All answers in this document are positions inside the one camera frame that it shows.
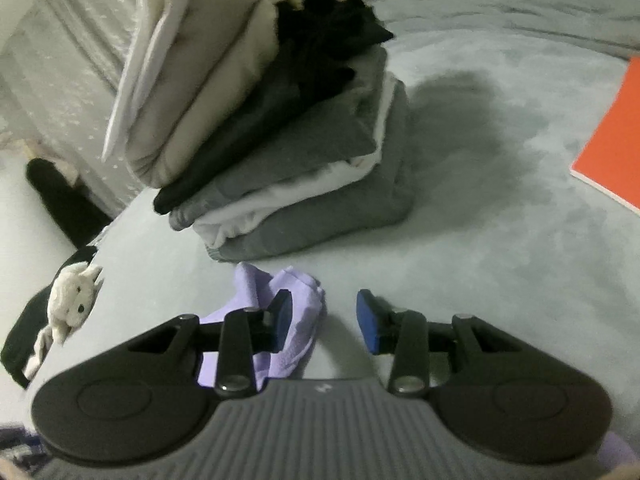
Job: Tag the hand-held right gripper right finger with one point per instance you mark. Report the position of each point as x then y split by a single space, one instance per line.
367 320

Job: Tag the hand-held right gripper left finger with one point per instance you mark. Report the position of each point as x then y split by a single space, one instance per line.
284 317

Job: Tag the purple shirt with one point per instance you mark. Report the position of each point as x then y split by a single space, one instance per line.
302 325

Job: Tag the stack of folded clothes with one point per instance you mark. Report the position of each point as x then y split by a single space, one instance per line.
280 150

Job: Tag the black hanging clothes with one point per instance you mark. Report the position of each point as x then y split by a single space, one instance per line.
60 200

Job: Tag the white plush dog toy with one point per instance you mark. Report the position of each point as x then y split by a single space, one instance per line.
75 300

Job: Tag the black garment with white stripe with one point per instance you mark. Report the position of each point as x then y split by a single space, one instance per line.
25 330

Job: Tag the orange book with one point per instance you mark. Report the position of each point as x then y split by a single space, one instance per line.
615 150

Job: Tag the grey star print curtain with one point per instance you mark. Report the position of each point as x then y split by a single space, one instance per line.
65 85

